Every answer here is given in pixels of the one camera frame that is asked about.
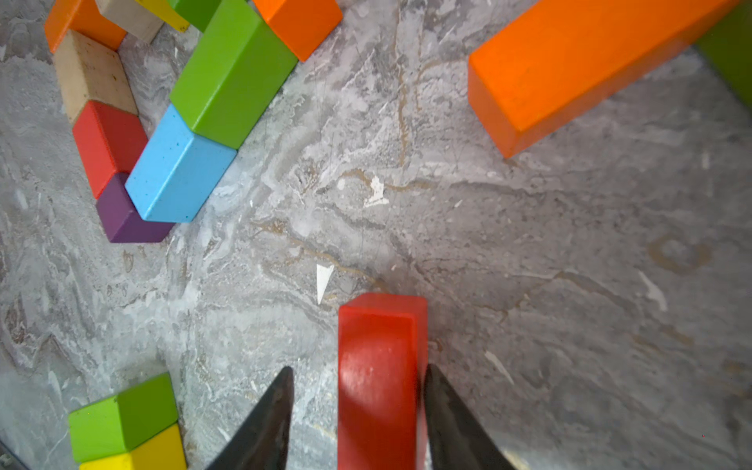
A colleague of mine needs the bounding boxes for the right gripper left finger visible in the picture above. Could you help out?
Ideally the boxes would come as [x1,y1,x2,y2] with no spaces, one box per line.
[208,366,294,470]

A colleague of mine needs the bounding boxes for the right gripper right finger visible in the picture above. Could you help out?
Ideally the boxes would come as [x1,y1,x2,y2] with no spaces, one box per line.
[424,363,515,470]

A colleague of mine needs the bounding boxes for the red block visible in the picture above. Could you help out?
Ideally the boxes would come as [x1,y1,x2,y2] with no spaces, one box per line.
[72,100,148,199]
[337,293,428,469]

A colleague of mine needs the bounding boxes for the purple cube block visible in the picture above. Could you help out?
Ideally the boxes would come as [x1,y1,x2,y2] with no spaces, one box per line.
[96,174,174,244]

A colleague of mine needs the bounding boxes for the light blue block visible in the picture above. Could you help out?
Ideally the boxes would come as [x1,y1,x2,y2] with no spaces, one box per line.
[125,105,237,223]

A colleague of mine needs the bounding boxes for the small natural wood block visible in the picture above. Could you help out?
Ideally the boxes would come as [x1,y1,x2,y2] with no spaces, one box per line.
[53,31,138,125]

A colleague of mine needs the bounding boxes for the yellow triangle block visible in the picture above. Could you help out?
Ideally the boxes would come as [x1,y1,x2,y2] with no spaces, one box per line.
[136,0,190,33]

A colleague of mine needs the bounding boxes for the long natural wood block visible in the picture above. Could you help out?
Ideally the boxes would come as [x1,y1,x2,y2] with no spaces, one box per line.
[95,0,164,44]

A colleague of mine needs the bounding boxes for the long orange block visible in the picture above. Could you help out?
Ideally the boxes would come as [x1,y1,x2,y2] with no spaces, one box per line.
[44,0,127,53]

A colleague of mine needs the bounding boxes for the front yellow block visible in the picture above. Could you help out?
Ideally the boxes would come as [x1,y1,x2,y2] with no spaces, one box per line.
[80,424,187,470]

